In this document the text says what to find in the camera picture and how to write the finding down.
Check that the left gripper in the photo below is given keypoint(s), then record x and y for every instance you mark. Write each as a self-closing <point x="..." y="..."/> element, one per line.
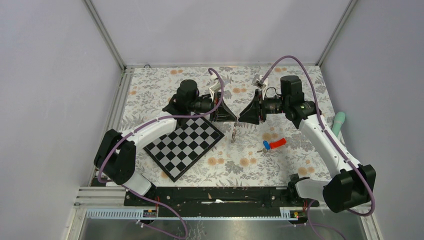
<point x="223" y="113"/>

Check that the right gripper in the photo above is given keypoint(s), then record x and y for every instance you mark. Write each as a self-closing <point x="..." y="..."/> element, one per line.
<point x="257" y="108"/>

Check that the silver keyring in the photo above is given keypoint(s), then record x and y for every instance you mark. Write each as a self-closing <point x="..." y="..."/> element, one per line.
<point x="234" y="132"/>

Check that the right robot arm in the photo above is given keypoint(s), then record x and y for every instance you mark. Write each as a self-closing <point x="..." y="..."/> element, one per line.
<point x="351" y="182"/>

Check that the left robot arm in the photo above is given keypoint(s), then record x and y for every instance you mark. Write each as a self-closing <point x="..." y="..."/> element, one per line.
<point x="116" y="154"/>

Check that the red key tag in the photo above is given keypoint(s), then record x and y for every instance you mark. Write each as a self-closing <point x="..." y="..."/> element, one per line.
<point x="278" y="143"/>

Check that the floral patterned mat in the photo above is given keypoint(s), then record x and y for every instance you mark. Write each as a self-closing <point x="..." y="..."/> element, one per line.
<point x="227" y="164"/>

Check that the black white chessboard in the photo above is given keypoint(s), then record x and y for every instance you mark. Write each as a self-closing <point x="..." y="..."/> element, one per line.
<point x="179" y="150"/>

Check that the mint green object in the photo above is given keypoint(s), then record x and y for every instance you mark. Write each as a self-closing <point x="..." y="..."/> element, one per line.
<point x="338" y="121"/>

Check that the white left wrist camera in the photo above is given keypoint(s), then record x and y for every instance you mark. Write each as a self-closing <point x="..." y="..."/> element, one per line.
<point x="215" y="88"/>

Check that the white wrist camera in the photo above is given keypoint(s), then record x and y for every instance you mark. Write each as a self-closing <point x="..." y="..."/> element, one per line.
<point x="260" y="82"/>
<point x="215" y="88"/>

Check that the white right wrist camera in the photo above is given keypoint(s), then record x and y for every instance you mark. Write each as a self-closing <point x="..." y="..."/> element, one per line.
<point x="260" y="82"/>

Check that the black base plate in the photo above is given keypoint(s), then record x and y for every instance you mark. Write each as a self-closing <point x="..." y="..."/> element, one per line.
<point x="221" y="202"/>

